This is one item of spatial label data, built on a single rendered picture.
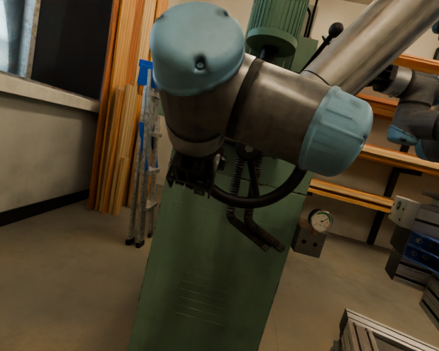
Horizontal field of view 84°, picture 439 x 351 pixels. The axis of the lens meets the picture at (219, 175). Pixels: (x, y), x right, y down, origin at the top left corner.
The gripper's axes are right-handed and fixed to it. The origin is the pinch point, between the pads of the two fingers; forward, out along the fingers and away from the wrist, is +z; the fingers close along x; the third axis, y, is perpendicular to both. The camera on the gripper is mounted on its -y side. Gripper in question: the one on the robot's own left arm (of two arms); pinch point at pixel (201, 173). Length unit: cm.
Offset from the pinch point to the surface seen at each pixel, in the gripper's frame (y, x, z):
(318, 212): -4.9, 33.2, 17.2
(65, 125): -47, -115, 107
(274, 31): -54, 7, 5
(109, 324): 48, -23, 65
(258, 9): -63, 0, 5
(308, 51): -74, 23, 24
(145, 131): -47, -50, 84
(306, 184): -13.5, 29.3, 19.5
